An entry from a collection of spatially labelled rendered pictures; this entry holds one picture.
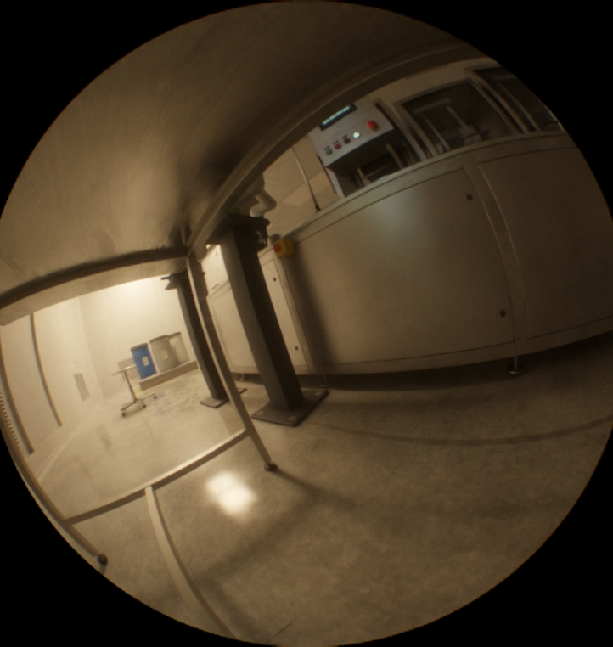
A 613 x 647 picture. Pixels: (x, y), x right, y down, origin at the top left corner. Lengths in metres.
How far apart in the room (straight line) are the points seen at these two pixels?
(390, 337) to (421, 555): 0.68
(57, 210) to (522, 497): 0.90
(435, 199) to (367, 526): 0.88
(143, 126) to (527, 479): 0.81
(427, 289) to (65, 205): 0.88
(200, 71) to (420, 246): 0.68
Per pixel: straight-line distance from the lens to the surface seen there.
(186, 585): 0.37
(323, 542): 0.49
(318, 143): 1.03
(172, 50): 0.25
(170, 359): 3.92
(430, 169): 0.78
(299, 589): 0.47
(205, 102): 0.28
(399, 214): 0.74
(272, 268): 1.07
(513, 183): 0.81
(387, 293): 0.74
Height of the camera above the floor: 0.44
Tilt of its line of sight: 4 degrees down
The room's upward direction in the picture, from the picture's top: 18 degrees counter-clockwise
